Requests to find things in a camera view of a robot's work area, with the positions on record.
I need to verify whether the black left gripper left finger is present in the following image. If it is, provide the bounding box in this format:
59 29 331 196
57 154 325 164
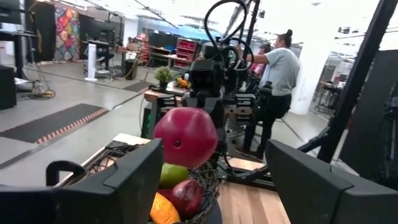
0 138 164 224

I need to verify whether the wooden workbench table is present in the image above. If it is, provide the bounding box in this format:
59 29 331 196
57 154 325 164
141 83 187 138

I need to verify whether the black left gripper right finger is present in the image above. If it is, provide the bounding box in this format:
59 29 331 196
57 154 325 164
265 139 398 224

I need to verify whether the low black cabinet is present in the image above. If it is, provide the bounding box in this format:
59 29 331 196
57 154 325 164
0 65 17 110

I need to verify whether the person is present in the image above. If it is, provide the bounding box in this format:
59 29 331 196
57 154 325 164
235 29 301 159
250 42 273 78

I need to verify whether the dark red onion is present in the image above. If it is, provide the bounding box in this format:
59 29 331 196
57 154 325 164
157 178 205 220

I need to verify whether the black vertical pole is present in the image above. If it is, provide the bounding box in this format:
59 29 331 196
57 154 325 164
242 0 262 63

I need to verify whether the yellow orange lemon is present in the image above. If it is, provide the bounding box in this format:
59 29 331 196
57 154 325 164
149 192 182 224

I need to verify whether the black wire basket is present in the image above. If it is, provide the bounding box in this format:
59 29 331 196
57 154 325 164
74 144 222 224

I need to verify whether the cluttered office desk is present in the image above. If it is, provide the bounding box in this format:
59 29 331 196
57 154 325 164
313 80 345 116

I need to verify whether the white tower fan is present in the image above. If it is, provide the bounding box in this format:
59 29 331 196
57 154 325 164
84 43 99 82

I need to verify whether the red bin shelf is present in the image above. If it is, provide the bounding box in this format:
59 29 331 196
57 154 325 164
174 37 201 70

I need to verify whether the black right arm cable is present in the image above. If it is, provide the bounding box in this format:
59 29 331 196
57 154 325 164
203 0 255 73

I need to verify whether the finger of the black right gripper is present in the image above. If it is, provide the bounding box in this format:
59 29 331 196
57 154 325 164
182 96 203 110
203 96 228 156

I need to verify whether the black flat panel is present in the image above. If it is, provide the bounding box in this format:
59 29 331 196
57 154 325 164
340 49 398 190

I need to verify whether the coiled cable pile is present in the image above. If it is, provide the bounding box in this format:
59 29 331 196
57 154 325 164
15 79 57 100

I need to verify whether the black trash bin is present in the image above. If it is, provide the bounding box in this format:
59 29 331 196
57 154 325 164
124 58 139 81

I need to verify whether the black striped-edge floor mat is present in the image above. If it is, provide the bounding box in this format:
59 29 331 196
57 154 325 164
0 103 109 145

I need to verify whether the plain black floor mat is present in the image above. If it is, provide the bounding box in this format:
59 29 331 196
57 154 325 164
123 80 155 93

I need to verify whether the small potted plant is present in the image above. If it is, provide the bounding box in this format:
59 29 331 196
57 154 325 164
154 65 174 91

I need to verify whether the black desk with monitors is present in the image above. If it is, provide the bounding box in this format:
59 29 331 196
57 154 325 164
79 14 125 72

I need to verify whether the black clamp handle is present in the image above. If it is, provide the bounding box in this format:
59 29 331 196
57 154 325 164
45 161 86 187

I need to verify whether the tall black cabinet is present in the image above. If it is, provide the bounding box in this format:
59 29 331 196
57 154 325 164
24 1 57 63

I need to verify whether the green pear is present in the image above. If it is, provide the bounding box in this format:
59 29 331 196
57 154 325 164
159 163 190 190

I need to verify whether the colourful wall hanging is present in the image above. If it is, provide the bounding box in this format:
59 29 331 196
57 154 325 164
53 5 81 62

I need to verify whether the pink red round fruit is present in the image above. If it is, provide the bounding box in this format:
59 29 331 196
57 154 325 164
152 106 219 169

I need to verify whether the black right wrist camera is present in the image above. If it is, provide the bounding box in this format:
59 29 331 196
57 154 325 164
188 58 224 94

